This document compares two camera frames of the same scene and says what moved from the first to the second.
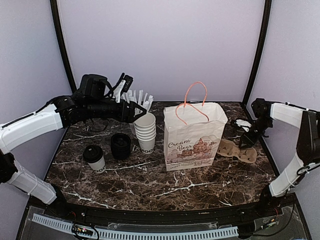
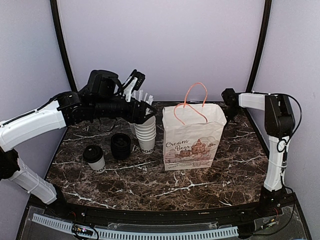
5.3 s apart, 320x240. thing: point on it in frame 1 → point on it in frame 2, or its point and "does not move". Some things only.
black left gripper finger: x=139 y=116 → x=146 y=118
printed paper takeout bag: x=192 y=129 does not move
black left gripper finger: x=143 y=110 → x=145 y=105
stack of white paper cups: x=145 y=127 does not move
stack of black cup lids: x=120 y=146 does not move
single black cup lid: x=92 y=153 does not move
